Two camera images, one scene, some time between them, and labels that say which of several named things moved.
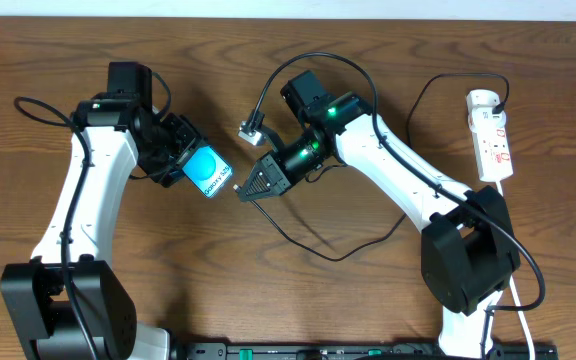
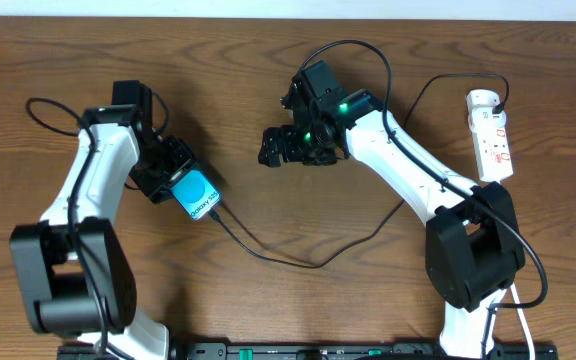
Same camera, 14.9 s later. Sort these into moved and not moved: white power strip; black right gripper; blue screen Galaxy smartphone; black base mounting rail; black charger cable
Moved: black right gripper; black charger cable; blue screen Galaxy smartphone
Not moved: black base mounting rail; white power strip
